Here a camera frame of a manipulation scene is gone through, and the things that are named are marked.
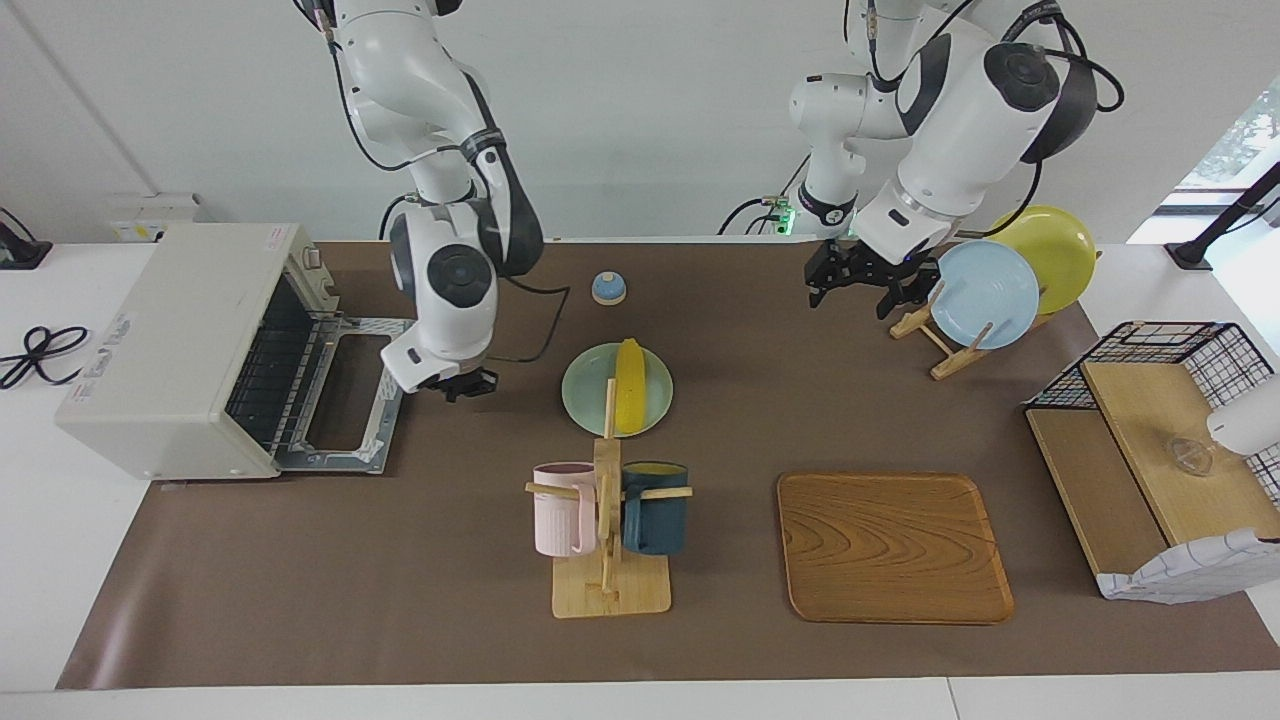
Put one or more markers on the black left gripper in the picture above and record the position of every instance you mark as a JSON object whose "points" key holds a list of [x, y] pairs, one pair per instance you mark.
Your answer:
{"points": [[865, 268]]}

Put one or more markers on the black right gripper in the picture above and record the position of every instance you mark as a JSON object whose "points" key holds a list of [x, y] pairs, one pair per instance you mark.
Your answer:
{"points": [[470, 380]]}

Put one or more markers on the glass oven door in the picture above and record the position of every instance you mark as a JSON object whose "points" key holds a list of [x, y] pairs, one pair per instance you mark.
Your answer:
{"points": [[388, 420]]}

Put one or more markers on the light green plate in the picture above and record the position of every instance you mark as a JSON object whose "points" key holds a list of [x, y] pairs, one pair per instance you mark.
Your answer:
{"points": [[585, 390]]}

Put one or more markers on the yellow corn cob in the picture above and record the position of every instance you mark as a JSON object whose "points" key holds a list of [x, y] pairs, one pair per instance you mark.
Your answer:
{"points": [[630, 385]]}

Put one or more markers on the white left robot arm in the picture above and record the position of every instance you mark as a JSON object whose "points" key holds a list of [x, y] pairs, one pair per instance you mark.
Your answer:
{"points": [[960, 140]]}

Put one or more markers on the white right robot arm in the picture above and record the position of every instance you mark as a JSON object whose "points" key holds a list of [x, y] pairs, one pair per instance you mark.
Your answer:
{"points": [[440, 300]]}

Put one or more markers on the white toaster oven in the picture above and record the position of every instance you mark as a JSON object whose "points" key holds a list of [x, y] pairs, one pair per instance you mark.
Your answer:
{"points": [[160, 340]]}

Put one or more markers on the wooden plate rack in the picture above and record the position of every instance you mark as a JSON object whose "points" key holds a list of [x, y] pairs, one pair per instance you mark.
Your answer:
{"points": [[945, 350]]}

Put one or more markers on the light blue plate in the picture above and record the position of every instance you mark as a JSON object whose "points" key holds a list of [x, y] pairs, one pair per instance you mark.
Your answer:
{"points": [[990, 300]]}

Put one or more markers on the brown table mat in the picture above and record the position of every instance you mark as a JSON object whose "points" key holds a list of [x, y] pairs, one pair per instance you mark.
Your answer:
{"points": [[750, 400]]}

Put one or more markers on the pink mug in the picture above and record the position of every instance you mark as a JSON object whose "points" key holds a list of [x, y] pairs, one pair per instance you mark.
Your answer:
{"points": [[560, 515]]}

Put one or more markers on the small blue call bell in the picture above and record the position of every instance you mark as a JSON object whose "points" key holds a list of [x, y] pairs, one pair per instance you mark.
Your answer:
{"points": [[609, 288]]}

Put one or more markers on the yellow plate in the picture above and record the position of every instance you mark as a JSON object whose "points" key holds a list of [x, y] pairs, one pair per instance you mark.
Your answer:
{"points": [[1060, 250]]}

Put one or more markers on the dark blue mug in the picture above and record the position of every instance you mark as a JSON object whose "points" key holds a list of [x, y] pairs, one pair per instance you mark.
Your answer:
{"points": [[660, 520]]}

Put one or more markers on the wooden mug rack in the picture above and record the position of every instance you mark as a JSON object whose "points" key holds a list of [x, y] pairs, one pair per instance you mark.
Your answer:
{"points": [[607, 590]]}

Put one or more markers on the brown wooden tray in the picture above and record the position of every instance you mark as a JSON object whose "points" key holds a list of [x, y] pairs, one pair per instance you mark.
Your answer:
{"points": [[890, 550]]}

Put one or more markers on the light wooden shelf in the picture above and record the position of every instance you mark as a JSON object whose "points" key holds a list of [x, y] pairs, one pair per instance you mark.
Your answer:
{"points": [[1150, 420]]}

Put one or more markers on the clear glass cup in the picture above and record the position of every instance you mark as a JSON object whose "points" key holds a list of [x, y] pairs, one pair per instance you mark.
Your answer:
{"points": [[1192, 455]]}

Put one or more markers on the black angled stand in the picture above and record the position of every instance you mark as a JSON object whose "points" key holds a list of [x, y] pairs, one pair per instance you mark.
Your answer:
{"points": [[1225, 220]]}

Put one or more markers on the white rounded device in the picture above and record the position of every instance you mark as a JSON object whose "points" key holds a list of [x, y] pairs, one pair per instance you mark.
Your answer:
{"points": [[1250, 418]]}

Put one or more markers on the white checked cloth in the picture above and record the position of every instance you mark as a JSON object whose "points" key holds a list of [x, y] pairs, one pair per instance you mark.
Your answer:
{"points": [[1190, 575]]}

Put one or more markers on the black clamp stand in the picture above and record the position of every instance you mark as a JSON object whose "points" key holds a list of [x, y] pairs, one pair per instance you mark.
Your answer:
{"points": [[20, 252]]}

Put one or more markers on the white wall socket box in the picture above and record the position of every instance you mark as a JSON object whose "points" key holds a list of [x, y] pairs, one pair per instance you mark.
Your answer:
{"points": [[150, 215]]}

